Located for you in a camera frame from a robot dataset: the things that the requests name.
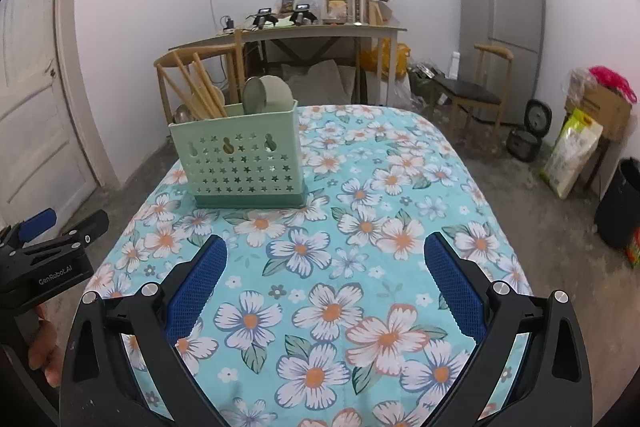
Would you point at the cardboard box on table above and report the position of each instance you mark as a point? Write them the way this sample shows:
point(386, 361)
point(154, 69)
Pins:
point(340, 11)

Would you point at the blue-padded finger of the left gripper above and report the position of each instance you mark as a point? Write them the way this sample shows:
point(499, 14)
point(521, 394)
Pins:
point(26, 231)

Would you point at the metal spoon in basket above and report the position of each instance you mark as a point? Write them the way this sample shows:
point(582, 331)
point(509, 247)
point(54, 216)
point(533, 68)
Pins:
point(183, 115)

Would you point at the cardboard box with pink item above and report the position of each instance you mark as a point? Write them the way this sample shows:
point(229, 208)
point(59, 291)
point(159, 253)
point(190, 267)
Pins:
point(608, 107)

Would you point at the white sack under table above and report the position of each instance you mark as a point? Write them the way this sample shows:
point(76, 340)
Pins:
point(325, 83)

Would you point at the white panel door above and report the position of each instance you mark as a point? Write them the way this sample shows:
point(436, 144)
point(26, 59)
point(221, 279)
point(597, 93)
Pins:
point(52, 155)

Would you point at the white yellow rice bag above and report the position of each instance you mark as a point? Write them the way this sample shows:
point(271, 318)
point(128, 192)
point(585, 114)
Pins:
point(577, 141)

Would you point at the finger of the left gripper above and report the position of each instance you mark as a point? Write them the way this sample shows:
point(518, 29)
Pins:
point(84, 233)

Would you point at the floral turquoise tablecloth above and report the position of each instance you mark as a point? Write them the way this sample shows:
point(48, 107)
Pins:
point(325, 314)

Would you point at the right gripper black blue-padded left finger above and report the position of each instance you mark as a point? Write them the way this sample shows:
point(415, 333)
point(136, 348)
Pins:
point(98, 384)

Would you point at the steel cylindrical holder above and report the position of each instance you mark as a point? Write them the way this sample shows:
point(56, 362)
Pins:
point(361, 11)

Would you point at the black trash bin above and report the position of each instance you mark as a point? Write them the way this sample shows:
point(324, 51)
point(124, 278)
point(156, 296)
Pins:
point(617, 215)

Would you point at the person's left hand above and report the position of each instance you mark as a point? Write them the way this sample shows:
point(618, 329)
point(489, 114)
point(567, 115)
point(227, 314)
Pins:
point(43, 352)

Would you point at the green star-perforated utensil basket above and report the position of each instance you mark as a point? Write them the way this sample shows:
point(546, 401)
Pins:
point(242, 161)

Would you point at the gripper device on table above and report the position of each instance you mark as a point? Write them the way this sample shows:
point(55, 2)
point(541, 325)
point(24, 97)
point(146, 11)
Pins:
point(303, 15)
point(264, 16)

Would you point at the wooden chair black seat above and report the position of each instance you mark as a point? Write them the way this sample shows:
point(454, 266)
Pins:
point(169, 76)
point(471, 95)

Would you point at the grey refrigerator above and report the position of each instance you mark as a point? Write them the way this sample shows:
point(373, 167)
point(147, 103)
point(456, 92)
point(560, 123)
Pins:
point(517, 25)

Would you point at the black rice cooker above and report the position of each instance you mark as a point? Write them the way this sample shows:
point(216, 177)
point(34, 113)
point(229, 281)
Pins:
point(524, 143)

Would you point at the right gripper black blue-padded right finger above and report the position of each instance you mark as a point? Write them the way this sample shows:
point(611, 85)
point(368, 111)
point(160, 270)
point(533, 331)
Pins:
point(552, 385)

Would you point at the wooden chopstick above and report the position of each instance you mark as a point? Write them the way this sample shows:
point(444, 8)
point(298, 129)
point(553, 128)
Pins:
point(189, 81)
point(202, 73)
point(217, 97)

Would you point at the wooden chopstick in basket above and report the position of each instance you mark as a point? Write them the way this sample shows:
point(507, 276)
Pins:
point(217, 97)

